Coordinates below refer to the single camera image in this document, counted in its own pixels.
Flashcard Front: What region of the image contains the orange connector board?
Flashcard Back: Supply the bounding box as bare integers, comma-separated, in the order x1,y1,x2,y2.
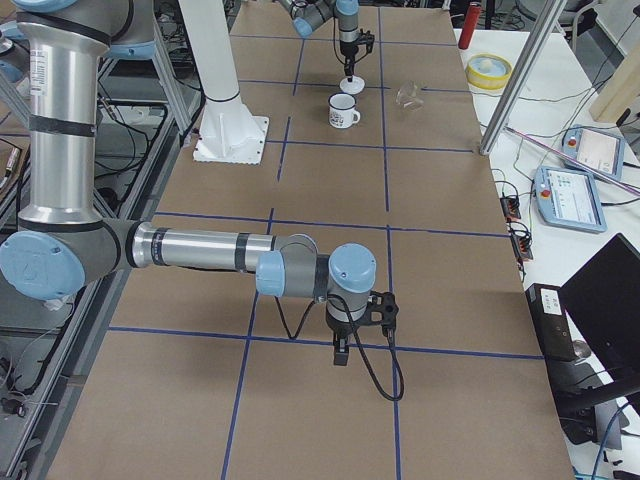
500,195,521,221
510,230,533,263

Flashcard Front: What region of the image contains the black monitor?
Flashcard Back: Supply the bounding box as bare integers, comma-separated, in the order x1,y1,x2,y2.
559,233,639,378

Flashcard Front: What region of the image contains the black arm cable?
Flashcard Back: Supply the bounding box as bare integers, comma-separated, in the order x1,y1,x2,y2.
273,294,405,401

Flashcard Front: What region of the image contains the black computer box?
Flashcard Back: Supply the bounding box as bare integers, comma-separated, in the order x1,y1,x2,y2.
525,283,576,362

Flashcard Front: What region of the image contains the red cylinder bottle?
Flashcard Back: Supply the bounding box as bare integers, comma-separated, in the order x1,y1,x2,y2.
458,1,482,50

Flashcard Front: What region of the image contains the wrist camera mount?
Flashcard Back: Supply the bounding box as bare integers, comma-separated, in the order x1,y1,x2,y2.
356,29,375,54
361,291,399,337

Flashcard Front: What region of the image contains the blue network cable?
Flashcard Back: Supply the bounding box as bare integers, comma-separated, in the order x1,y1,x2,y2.
591,403,629,480

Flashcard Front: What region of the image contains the white enamel cup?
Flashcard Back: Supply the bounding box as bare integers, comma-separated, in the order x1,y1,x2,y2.
328,93,361,129

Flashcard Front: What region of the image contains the far orange connector board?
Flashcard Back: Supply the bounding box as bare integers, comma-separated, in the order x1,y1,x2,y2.
500,195,521,221

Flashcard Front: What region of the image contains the yellow tape roll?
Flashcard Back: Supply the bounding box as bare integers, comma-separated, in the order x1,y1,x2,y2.
465,53,513,90

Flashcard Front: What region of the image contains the teach pendant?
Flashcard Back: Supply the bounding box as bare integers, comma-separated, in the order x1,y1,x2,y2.
562,125,626,180
534,166,607,233

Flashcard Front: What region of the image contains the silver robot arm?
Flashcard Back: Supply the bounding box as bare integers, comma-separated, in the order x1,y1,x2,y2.
279,0,360,81
1,1,376,365

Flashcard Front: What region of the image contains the pink rod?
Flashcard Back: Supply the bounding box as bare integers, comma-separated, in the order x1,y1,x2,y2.
504,127,640,197

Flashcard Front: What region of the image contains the near orange connector board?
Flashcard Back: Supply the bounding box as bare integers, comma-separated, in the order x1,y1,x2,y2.
510,230,533,263

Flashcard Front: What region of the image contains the far teach pendant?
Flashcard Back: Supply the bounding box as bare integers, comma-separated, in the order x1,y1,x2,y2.
562,125,626,180

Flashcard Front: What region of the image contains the aluminium frame post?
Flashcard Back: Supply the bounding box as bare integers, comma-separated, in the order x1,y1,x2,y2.
479,0,566,156

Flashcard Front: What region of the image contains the white enamel cup lid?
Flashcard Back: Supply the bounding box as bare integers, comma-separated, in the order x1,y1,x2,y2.
339,75,366,95

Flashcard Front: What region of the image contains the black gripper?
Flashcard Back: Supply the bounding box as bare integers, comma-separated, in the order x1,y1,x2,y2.
327,316,353,366
339,41,357,80

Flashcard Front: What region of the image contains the wooden beam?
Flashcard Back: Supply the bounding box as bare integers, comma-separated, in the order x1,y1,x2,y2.
589,44,640,123

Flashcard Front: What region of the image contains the near teach pendant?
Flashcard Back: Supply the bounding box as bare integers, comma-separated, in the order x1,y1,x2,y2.
534,166,607,233

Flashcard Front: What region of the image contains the white camera mast base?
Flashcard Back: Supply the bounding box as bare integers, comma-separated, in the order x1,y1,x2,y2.
179,0,269,165

